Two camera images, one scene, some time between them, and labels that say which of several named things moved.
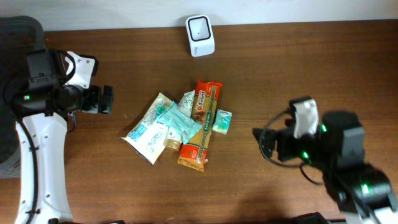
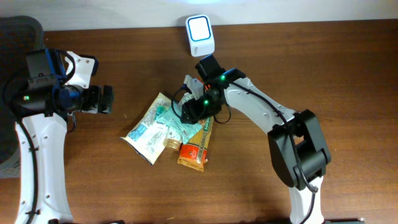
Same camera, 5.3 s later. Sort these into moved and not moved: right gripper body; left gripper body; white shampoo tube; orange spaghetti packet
Moved: right gripper body
Not moved: left gripper body; white shampoo tube; orange spaghetti packet
